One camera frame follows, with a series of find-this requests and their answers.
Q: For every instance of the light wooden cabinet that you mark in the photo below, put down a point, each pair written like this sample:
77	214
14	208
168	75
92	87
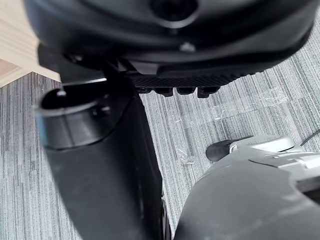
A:
17	47

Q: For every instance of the silver robot leg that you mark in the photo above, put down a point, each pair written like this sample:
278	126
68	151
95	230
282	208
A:
250	195

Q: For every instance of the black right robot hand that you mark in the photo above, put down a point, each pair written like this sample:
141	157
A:
105	150

